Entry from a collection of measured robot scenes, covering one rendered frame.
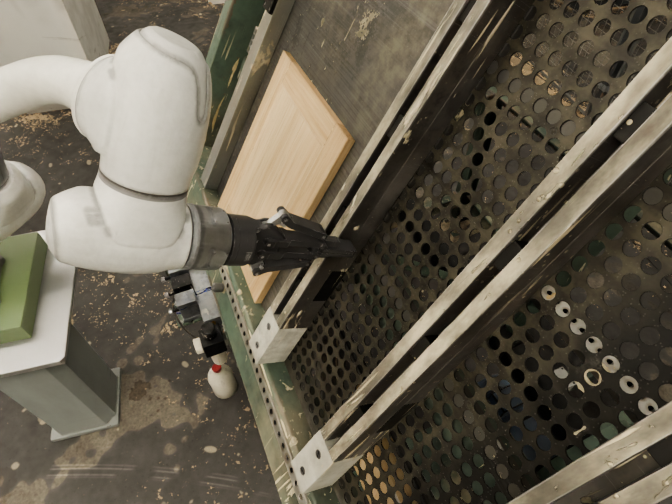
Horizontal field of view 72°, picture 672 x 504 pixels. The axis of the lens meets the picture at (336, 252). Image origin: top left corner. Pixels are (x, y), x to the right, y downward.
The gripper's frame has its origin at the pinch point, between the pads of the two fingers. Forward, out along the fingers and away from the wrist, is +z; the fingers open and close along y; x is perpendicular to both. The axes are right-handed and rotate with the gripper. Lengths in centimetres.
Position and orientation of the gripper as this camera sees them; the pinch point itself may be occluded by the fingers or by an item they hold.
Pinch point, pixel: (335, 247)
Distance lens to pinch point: 78.1
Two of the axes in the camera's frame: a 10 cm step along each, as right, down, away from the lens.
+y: 4.6, -7.1, -5.4
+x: -4.0, -7.1, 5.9
